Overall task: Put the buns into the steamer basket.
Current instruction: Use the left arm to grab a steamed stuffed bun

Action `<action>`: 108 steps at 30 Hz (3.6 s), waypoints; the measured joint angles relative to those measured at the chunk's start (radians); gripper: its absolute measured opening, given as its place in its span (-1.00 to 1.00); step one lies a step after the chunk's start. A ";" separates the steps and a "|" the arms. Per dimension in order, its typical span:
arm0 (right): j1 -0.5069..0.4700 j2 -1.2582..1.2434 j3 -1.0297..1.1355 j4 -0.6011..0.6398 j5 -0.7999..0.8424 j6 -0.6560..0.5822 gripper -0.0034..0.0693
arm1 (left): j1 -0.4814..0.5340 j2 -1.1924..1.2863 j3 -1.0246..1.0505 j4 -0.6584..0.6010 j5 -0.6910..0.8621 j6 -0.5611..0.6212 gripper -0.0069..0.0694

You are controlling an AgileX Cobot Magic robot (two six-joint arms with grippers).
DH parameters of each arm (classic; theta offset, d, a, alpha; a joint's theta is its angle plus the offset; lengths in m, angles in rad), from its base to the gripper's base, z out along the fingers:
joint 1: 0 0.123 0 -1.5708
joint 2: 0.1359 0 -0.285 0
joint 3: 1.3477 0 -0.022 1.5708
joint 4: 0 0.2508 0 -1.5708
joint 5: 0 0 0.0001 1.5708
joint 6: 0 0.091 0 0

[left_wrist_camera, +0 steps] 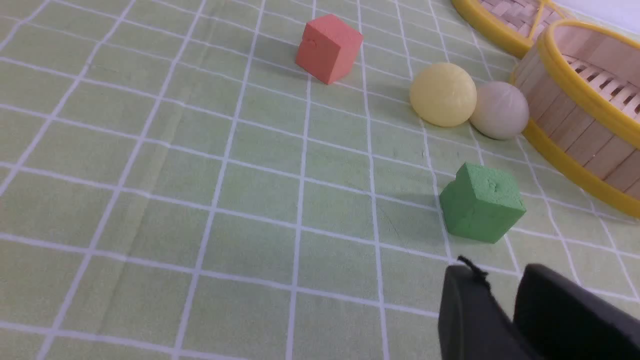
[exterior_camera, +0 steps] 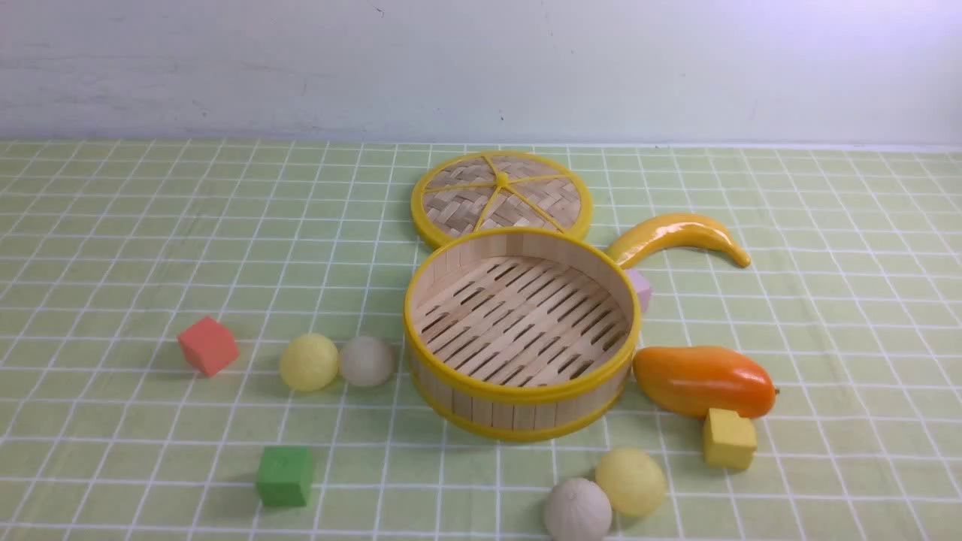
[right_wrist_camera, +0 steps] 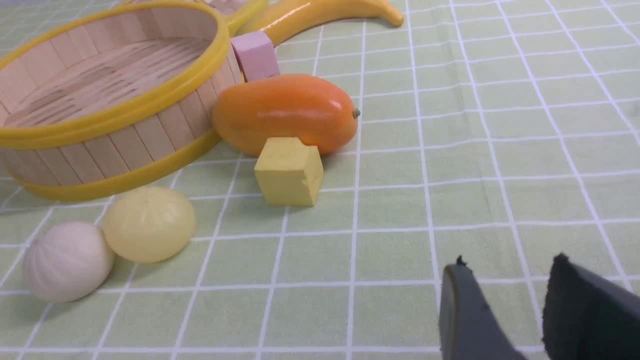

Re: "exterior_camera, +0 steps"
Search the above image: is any yellow bun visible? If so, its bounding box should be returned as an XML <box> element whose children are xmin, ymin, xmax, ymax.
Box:
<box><xmin>279</xmin><ymin>333</ymin><xmax>340</xmax><ymax>391</ymax></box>
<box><xmin>594</xmin><ymin>446</ymin><xmax>667</xmax><ymax>518</ymax></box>

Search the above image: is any white bun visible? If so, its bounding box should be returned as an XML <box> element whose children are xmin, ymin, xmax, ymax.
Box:
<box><xmin>543</xmin><ymin>477</ymin><xmax>613</xmax><ymax>540</ymax></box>
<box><xmin>340</xmin><ymin>336</ymin><xmax>398</xmax><ymax>388</ymax></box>

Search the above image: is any bamboo steamer tray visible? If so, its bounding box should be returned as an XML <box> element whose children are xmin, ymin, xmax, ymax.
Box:
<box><xmin>403</xmin><ymin>228</ymin><xmax>643</xmax><ymax>441</ymax></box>

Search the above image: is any woven bamboo steamer lid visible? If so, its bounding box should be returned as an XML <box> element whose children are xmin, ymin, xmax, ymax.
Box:
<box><xmin>411</xmin><ymin>150</ymin><xmax>594</xmax><ymax>249</ymax></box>

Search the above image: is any green checkered tablecloth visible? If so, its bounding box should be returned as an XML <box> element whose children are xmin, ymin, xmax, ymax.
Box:
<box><xmin>1</xmin><ymin>140</ymin><xmax>961</xmax><ymax>540</ymax></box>

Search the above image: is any yellow foam cube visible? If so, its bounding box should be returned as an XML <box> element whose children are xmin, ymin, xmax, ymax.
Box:
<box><xmin>702</xmin><ymin>408</ymin><xmax>758</xmax><ymax>470</ymax></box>

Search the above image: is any yellow toy banana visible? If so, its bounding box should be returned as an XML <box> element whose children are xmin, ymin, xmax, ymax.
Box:
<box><xmin>604</xmin><ymin>213</ymin><xmax>750</xmax><ymax>268</ymax></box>

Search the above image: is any red foam cube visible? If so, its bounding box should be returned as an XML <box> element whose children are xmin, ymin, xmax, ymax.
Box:
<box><xmin>177</xmin><ymin>316</ymin><xmax>238</xmax><ymax>378</ymax></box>

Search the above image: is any green foam cube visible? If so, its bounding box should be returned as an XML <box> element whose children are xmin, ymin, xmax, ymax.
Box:
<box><xmin>256</xmin><ymin>446</ymin><xmax>315</xmax><ymax>507</ymax></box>

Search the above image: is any pink foam cube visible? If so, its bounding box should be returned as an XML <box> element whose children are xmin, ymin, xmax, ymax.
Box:
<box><xmin>625</xmin><ymin>268</ymin><xmax>652</xmax><ymax>313</ymax></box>

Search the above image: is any orange toy mango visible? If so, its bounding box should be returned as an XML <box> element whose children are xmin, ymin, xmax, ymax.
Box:
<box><xmin>633</xmin><ymin>346</ymin><xmax>779</xmax><ymax>419</ymax></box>

